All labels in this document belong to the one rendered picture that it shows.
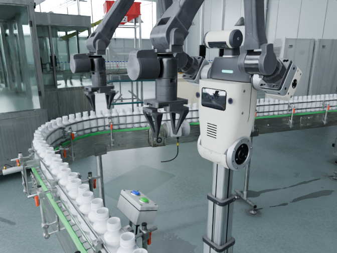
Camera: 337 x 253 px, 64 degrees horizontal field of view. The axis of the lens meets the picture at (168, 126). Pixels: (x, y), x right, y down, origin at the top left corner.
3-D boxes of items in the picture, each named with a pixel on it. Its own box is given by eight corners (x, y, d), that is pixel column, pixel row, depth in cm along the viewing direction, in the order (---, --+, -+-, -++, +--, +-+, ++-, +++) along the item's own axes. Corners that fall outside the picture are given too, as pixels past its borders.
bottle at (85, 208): (104, 234, 94) (100, 192, 90) (91, 244, 89) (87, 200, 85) (91, 229, 97) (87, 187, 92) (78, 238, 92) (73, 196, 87)
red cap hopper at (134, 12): (111, 113, 717) (104, -1, 641) (108, 108, 783) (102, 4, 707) (145, 111, 746) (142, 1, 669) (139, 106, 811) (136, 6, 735)
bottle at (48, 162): (60, 180, 133) (56, 149, 129) (62, 185, 128) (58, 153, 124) (47, 182, 131) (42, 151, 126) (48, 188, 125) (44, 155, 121)
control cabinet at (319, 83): (315, 114, 714) (327, 38, 662) (332, 118, 669) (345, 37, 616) (291, 116, 689) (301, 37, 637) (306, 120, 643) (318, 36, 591)
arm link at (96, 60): (107, 55, 101) (101, 55, 106) (90, 55, 97) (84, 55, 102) (108, 74, 103) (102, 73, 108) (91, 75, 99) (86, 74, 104)
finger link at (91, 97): (85, 110, 107) (82, 87, 105) (102, 108, 112) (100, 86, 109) (91, 113, 102) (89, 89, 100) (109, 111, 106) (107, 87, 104)
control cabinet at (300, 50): (288, 116, 686) (298, 37, 634) (303, 121, 641) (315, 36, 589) (262, 119, 661) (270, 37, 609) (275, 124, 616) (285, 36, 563)
